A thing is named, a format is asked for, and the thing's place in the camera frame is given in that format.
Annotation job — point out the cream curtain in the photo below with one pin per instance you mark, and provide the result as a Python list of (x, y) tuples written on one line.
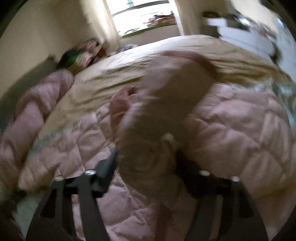
[(189, 14), (98, 16)]

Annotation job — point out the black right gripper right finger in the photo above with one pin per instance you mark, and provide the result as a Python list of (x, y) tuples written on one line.
[(224, 209)]

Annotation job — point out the window with dark frame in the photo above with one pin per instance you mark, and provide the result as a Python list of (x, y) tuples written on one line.
[(132, 16)]

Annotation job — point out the white rounded dressing table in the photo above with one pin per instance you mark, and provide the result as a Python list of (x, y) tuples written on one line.
[(239, 32)]

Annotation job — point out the tan bed sheet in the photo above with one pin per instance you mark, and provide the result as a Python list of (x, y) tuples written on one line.
[(95, 86)]

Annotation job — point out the rolled pink duvet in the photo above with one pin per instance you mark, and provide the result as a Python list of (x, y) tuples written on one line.
[(31, 112)]

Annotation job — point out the white chest of drawers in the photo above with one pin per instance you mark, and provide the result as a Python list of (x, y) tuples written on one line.
[(286, 46)]

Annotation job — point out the pink quilted jacket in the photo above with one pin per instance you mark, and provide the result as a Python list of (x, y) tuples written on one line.
[(227, 130)]

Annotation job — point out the right cream curtain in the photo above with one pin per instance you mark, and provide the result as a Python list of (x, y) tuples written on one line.
[(189, 14)]

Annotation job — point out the grey green headboard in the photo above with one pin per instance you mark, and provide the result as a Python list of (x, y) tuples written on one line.
[(11, 97)]

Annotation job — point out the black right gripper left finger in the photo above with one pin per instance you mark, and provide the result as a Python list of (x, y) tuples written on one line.
[(54, 216)]

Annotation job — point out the left cream curtain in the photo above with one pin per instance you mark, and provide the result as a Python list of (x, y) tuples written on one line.
[(98, 16)]

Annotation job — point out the cartoon print blue blanket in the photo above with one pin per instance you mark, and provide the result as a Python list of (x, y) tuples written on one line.
[(285, 92)]

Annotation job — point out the clothes on window sill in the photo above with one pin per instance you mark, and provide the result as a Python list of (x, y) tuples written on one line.
[(161, 20)]

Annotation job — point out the pile of clothes by wall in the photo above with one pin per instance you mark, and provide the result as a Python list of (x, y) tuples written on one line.
[(82, 56)]

